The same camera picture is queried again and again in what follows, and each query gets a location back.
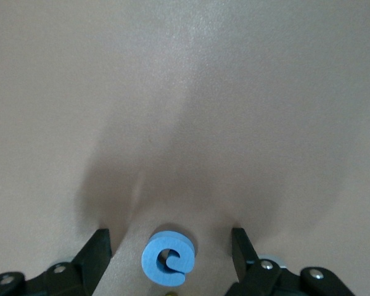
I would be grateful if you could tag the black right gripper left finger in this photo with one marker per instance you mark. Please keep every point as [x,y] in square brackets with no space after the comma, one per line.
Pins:
[92,259]

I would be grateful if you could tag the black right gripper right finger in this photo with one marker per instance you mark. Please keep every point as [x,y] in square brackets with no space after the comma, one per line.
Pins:
[243,262]

